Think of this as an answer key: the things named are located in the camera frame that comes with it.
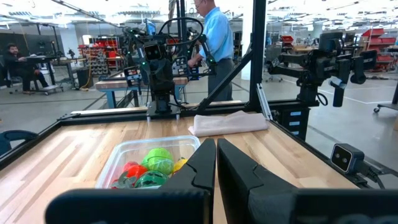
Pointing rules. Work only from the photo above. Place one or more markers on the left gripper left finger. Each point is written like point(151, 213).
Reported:
point(155, 205)

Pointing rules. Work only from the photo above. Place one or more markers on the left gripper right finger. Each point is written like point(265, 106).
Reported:
point(280, 205)

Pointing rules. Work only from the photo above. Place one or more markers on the small toy watermelon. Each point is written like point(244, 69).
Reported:
point(151, 180)

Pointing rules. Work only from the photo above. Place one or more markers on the large red toy tomato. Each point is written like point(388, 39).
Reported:
point(135, 171)

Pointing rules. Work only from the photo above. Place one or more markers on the light green toy cabbage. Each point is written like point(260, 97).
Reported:
point(158, 160)

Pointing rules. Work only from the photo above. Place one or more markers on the yellow toy bell pepper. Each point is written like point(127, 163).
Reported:
point(180, 165)

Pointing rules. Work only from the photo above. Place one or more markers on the clear plastic tupperware container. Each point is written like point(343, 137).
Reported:
point(130, 149)

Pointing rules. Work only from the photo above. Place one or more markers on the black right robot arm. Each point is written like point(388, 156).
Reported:
point(163, 105)

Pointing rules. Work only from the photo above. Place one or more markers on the black background robot arm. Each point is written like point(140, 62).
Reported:
point(323, 63)

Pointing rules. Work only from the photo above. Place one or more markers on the wooden workbench with blue legs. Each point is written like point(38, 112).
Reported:
point(118, 84)

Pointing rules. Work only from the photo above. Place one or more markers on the parts shelf with red bins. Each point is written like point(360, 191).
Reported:
point(105, 53)

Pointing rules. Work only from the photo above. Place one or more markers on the person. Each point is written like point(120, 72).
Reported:
point(18, 67)
point(217, 34)

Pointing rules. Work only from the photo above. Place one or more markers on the beige folded cloth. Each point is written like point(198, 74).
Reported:
point(227, 124)

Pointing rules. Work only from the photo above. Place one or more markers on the black labelled electronics box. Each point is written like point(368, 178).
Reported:
point(295, 124)

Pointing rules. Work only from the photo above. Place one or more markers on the red storage bin rack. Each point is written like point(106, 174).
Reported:
point(377, 40)

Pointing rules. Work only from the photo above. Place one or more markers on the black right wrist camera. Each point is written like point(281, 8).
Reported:
point(153, 52)

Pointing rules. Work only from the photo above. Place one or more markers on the black table-level camera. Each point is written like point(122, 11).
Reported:
point(346, 158)

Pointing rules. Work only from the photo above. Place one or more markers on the black aluminium table frame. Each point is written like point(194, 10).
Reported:
point(258, 46)

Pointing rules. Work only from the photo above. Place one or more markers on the black curved bracket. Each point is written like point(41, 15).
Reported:
point(18, 135)

